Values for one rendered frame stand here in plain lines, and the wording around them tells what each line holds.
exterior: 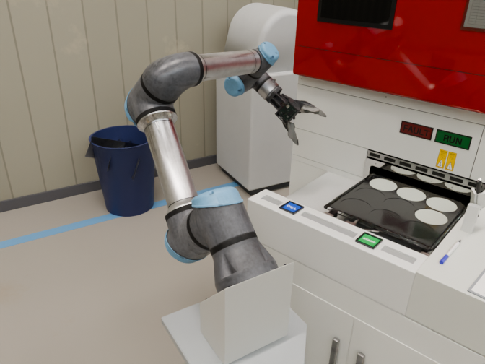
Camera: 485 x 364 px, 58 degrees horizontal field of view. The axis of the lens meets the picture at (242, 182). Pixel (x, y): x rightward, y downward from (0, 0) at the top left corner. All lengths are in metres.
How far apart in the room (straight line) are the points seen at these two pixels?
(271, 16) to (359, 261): 2.17
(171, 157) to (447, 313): 0.79
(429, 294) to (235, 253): 0.50
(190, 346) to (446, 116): 1.14
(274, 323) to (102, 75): 2.59
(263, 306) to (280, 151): 2.42
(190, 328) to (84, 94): 2.45
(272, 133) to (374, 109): 1.57
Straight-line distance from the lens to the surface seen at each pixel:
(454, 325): 1.23
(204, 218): 1.01
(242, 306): 0.98
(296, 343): 1.13
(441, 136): 1.71
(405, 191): 1.71
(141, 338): 2.30
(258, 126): 3.16
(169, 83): 1.19
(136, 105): 1.26
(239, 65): 1.37
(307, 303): 1.44
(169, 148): 1.19
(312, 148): 1.97
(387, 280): 1.23
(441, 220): 1.57
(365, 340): 1.39
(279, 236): 1.37
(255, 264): 0.96
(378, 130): 1.79
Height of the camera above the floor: 1.64
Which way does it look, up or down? 27 degrees down
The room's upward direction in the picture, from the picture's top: 1 degrees clockwise
